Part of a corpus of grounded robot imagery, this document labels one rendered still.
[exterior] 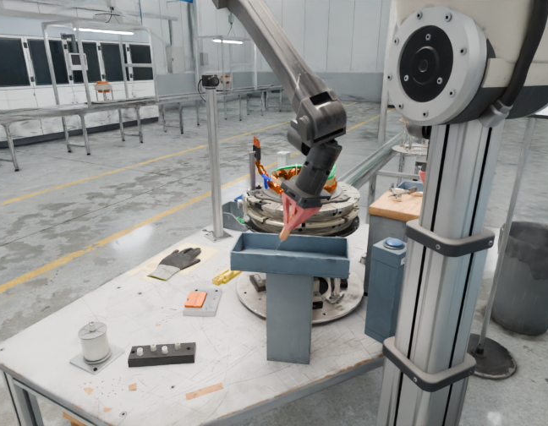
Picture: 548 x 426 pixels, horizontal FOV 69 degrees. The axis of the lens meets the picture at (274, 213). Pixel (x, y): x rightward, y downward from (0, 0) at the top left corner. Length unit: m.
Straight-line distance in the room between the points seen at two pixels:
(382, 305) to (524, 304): 1.67
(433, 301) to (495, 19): 0.42
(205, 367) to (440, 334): 0.52
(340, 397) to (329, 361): 1.03
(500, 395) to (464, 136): 1.76
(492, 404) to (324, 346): 1.29
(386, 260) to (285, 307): 0.26
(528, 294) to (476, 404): 0.72
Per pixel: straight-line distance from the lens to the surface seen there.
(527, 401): 2.29
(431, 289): 0.71
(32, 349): 1.18
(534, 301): 2.60
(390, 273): 0.96
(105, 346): 1.04
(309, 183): 0.78
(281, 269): 0.83
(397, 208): 1.12
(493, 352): 2.48
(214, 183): 1.51
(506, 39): 0.58
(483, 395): 2.23
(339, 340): 1.06
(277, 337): 0.94
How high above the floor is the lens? 1.43
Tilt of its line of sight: 21 degrees down
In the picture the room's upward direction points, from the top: straight up
